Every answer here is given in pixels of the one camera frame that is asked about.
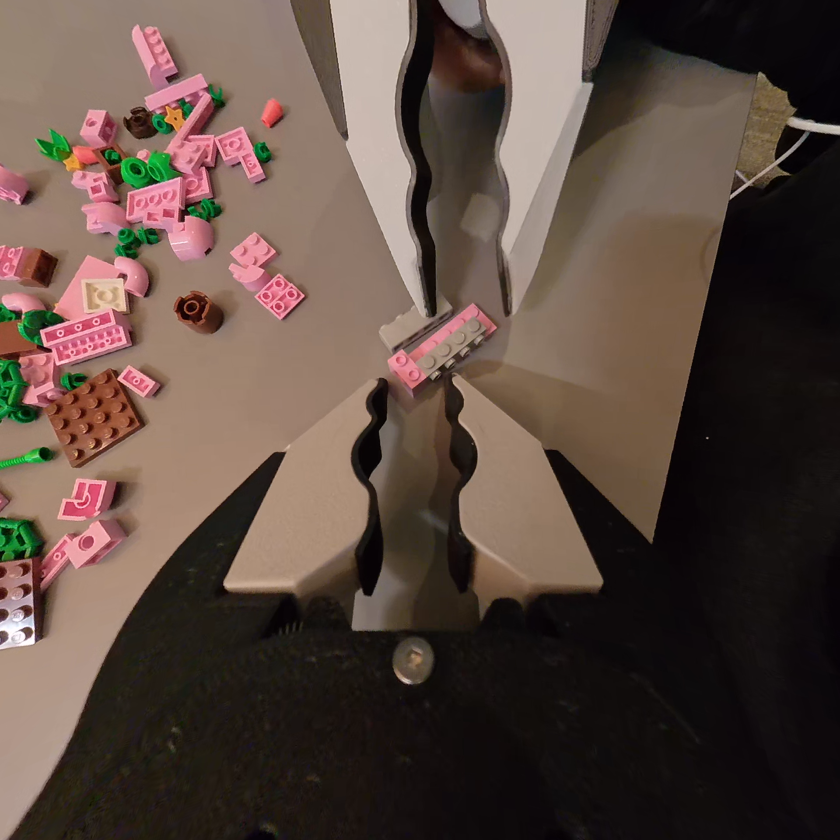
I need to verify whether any white cable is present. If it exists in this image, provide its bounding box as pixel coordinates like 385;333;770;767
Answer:
728;115;840;198

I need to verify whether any brown studded plate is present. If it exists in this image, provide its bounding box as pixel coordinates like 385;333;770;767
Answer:
0;558;46;651
45;369;145;468

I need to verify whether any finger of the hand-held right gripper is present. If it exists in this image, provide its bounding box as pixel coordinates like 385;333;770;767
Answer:
482;0;621;317
292;0;439;317

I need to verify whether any pile of pink toy bricks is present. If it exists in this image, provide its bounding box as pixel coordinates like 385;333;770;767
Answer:
0;25;306;588

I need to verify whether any pink and grey brick assembly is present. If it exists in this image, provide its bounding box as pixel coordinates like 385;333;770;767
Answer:
387;303;497;398

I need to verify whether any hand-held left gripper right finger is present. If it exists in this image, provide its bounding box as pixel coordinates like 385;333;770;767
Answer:
443;375;603;621

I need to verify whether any cream square toy plate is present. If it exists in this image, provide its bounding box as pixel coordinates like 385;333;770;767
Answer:
80;279;129;315

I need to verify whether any brown round toy brick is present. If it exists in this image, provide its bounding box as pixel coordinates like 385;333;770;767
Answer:
173;289;224;336

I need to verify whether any grey studded toy brick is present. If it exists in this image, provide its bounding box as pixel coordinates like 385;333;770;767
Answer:
379;298;455;352

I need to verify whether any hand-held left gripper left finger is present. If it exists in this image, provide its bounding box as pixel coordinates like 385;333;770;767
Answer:
223;377;391;605

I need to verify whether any brown rectangular toy brick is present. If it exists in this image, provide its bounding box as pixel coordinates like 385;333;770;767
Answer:
20;248;59;290

